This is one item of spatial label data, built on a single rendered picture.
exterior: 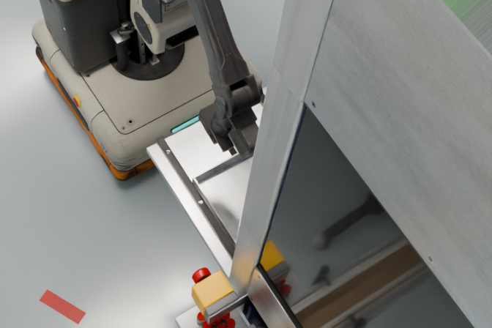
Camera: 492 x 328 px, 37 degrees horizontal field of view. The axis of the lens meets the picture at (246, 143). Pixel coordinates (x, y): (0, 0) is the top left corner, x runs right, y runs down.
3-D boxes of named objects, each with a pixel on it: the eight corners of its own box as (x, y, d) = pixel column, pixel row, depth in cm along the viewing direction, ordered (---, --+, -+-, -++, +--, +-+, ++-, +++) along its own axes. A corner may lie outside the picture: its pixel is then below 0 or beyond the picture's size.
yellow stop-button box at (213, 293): (236, 307, 157) (239, 297, 150) (208, 324, 155) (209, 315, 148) (218, 277, 159) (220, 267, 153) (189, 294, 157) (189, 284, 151)
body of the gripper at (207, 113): (222, 154, 154) (228, 143, 147) (197, 113, 156) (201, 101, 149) (248, 140, 156) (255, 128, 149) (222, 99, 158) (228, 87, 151)
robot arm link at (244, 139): (255, 75, 140) (217, 94, 137) (286, 127, 138) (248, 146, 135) (242, 99, 151) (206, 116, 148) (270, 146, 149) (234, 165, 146)
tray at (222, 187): (360, 245, 174) (364, 240, 171) (269, 302, 166) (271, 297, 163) (281, 135, 186) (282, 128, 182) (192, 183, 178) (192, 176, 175)
